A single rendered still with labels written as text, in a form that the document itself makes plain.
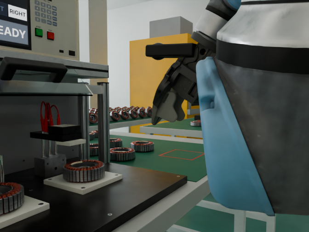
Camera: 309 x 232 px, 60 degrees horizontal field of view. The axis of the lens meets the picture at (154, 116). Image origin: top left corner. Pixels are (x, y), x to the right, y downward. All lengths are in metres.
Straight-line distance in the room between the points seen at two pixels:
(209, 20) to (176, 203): 0.42
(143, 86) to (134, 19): 2.99
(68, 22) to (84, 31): 3.90
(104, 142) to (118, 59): 6.41
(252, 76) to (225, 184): 0.07
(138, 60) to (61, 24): 3.77
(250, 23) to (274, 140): 0.07
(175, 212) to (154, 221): 0.10
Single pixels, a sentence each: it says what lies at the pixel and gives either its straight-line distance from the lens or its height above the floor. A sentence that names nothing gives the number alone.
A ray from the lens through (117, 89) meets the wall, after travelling 7.28.
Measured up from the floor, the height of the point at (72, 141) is 0.88.
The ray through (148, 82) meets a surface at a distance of 4.48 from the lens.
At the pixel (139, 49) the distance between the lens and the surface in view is 4.65.
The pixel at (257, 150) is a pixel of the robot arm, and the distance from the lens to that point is 0.17.
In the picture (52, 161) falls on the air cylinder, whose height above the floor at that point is 0.81.
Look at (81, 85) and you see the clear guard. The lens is 0.56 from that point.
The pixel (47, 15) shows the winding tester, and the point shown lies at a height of 1.24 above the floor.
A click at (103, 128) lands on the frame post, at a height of 0.89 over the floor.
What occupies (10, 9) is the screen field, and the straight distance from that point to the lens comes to 0.82.
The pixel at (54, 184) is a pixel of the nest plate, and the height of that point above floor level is 0.78.
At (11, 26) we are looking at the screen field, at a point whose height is 1.18.
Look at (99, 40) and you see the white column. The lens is 4.89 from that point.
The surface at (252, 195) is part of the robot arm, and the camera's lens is 0.18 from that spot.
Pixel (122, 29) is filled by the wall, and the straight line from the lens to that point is 7.38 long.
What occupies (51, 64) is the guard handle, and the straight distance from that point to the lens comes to 0.50.
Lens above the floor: 1.01
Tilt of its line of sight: 4 degrees down
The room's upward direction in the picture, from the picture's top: straight up
